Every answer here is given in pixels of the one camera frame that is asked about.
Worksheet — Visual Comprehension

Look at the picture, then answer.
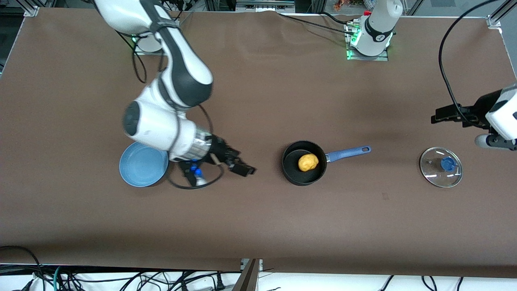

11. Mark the glass lid with blue knob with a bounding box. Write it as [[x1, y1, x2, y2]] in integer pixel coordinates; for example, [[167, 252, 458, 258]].
[[419, 147, 463, 188]]

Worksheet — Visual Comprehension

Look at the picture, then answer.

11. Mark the yellow potato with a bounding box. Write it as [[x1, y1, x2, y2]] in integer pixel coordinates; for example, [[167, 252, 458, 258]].
[[298, 153, 319, 172]]

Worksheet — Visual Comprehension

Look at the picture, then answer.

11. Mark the brown table cover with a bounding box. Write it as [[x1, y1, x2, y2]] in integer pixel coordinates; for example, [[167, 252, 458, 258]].
[[0, 8, 517, 279]]

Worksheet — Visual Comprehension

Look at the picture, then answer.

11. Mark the blue round plate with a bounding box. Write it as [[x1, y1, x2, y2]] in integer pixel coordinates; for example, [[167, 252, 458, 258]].
[[119, 141, 169, 188]]

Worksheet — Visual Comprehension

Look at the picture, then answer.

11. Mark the aluminium crossbar profile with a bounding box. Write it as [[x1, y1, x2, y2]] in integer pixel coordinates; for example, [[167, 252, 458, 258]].
[[235, 0, 295, 13]]

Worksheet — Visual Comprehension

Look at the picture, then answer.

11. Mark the black pot with blue handle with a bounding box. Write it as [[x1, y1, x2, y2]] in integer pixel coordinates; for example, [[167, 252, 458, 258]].
[[282, 140, 372, 186]]

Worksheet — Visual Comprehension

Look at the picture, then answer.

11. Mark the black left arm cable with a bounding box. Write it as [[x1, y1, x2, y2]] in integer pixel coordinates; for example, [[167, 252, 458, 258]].
[[439, 0, 503, 129]]

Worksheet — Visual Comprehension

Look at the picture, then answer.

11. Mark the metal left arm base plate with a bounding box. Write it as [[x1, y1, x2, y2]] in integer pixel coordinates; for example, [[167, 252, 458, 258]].
[[345, 20, 389, 61]]

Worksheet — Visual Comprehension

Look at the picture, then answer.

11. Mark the aluminium frame corner profile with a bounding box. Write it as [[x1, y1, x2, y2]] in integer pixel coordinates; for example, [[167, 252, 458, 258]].
[[487, 0, 517, 29]]

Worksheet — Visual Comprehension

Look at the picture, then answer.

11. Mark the grey metal post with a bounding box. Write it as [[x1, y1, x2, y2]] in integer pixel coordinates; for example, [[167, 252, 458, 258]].
[[232, 259, 264, 291]]

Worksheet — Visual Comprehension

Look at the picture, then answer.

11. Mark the black cable across table cover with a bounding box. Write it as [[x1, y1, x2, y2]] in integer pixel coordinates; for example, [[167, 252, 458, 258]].
[[278, 12, 358, 37]]

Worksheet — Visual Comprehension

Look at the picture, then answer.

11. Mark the black looped floor cable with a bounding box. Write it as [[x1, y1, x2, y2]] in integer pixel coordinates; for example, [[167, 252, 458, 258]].
[[0, 246, 43, 291]]

